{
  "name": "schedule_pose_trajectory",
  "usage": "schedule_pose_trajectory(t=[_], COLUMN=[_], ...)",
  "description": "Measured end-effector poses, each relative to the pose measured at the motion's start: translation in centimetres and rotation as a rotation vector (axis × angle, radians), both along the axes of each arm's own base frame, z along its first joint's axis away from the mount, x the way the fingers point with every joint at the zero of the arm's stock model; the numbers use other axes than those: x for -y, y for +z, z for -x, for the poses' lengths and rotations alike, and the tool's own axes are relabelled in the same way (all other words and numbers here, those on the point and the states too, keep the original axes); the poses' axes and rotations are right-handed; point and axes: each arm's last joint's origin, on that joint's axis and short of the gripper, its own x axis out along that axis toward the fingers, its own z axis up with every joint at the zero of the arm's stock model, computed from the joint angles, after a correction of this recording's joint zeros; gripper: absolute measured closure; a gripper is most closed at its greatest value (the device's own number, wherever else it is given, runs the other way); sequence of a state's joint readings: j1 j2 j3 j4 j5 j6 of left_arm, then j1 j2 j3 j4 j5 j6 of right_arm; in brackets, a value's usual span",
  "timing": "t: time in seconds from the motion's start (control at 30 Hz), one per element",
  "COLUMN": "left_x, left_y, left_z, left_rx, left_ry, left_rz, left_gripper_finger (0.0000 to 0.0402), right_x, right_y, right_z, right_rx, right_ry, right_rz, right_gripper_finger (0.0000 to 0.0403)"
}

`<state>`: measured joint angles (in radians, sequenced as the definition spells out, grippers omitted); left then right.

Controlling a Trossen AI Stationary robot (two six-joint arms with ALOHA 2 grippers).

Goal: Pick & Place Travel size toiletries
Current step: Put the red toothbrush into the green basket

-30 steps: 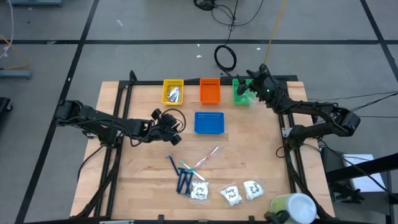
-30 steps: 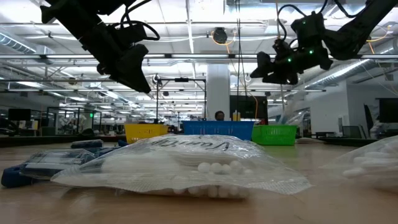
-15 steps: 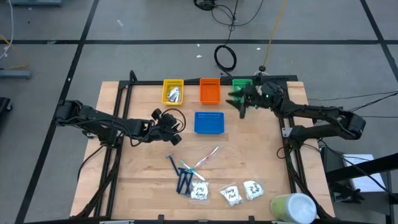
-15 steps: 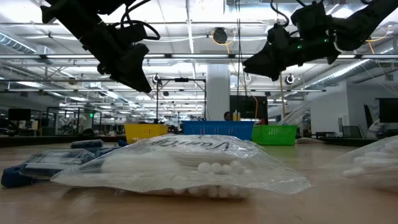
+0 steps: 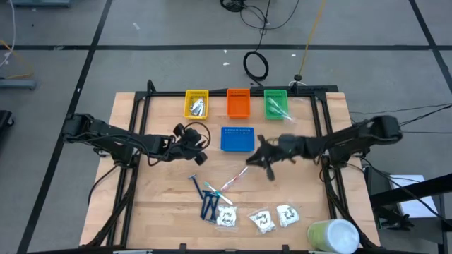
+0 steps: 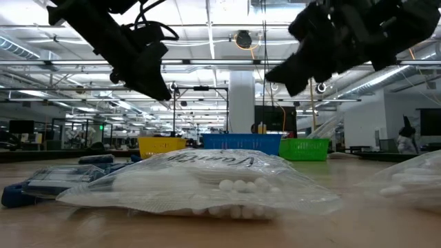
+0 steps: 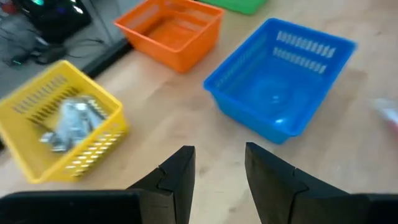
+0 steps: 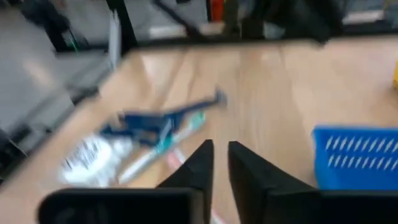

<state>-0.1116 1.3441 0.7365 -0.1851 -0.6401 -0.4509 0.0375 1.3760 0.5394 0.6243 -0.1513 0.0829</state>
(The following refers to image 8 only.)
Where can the black aluminium rig frame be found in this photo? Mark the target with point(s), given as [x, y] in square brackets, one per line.
[124, 31]

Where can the bagged teal toothbrush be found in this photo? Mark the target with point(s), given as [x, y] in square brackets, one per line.
[161, 144]

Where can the blue plastic basket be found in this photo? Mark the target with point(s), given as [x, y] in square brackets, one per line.
[357, 174]

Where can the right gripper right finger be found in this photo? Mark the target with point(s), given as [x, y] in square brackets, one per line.
[280, 205]

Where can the vanity pack cotton bag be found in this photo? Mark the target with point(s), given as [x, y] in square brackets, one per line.
[84, 161]

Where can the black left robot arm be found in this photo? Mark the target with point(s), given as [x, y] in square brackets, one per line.
[295, 18]

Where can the orange rack post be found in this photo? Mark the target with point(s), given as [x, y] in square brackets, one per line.
[216, 9]

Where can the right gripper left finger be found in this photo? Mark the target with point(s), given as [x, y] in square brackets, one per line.
[155, 205]

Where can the yellow plastic basket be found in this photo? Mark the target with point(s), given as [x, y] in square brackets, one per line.
[395, 76]

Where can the black table edge clamp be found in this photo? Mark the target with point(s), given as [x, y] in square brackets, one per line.
[85, 95]

